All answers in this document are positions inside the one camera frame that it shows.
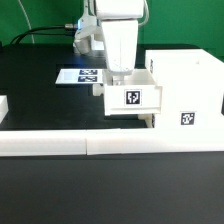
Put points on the white drawer tray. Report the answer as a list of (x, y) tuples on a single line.
[(137, 93), (148, 118)]

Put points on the white front barrier wall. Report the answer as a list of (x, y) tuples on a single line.
[(107, 142)]

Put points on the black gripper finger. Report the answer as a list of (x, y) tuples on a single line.
[(118, 80)]

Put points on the white fiducial marker sheet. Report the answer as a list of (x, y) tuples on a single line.
[(79, 76)]

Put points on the white drawer housing box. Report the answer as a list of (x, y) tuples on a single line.
[(192, 83)]

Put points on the white front drawer tray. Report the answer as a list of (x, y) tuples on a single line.
[(148, 118)]

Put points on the white left barrier block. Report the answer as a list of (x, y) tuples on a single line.
[(3, 107)]

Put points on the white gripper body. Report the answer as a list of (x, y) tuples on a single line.
[(120, 43)]

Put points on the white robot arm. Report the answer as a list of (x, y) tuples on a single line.
[(89, 37)]

